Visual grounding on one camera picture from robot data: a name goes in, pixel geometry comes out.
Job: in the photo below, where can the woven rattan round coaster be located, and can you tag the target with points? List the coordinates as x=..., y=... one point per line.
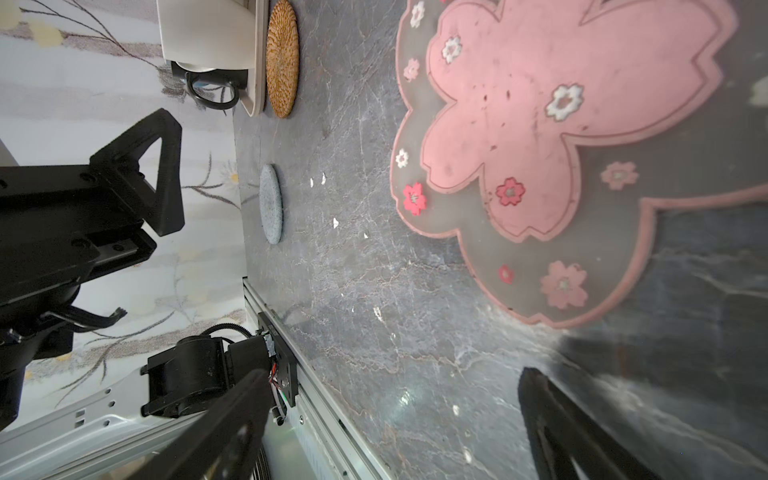
x=282, y=58

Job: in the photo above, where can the grey blue round coaster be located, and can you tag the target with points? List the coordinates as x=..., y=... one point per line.
x=271, y=205

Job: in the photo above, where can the cream mug front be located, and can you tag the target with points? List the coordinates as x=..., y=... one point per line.
x=207, y=34

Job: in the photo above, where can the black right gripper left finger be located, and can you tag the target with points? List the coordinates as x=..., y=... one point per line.
x=224, y=443

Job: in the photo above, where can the pink cherry blossom coaster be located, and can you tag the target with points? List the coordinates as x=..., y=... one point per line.
x=547, y=137

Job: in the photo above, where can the beige rectangular tray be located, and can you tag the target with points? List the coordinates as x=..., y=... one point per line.
x=253, y=98

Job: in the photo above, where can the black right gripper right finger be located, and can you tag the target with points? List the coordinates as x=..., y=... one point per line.
x=565, y=442

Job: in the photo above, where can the black mug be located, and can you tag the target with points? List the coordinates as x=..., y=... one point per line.
x=216, y=89

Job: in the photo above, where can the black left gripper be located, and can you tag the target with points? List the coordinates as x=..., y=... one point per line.
x=66, y=234

